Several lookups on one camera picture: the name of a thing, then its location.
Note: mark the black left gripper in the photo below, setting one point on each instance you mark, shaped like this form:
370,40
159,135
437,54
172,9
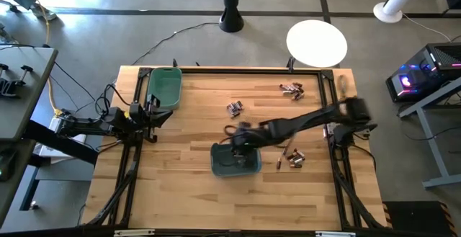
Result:
151,121

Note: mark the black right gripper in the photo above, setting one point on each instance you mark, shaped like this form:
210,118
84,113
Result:
245,141

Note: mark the dark teal plastic bin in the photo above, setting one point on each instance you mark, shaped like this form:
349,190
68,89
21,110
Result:
223,170

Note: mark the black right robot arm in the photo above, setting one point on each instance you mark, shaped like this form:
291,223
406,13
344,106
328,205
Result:
306,120

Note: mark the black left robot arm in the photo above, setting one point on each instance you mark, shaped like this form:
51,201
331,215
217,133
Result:
90,125

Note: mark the light green plastic bin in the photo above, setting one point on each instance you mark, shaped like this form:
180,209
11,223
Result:
164,85

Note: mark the white paper sheets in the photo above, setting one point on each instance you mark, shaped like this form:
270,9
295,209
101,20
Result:
77,139

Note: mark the dark table clamp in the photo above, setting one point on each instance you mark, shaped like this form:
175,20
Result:
291,64

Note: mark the black pole base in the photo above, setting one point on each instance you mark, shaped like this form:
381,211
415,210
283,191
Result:
231,17

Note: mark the grey desk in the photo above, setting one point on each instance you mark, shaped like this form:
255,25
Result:
21,103

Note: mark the black desk clamp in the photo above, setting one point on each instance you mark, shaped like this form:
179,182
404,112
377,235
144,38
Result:
25,69
5,85

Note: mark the black desk device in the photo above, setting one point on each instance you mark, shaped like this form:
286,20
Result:
7,165

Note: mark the black mat hazard stripes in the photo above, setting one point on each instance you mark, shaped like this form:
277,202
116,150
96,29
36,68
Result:
417,219

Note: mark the grey metal side table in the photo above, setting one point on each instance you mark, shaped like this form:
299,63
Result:
443,181

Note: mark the white floor pole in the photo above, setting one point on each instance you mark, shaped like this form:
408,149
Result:
387,12

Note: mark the black computer with coloured lights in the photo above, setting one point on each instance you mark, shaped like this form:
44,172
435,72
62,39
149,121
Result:
432,64

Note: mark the silver aluminium bracket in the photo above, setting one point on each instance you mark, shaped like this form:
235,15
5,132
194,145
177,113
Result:
335,234
133,232

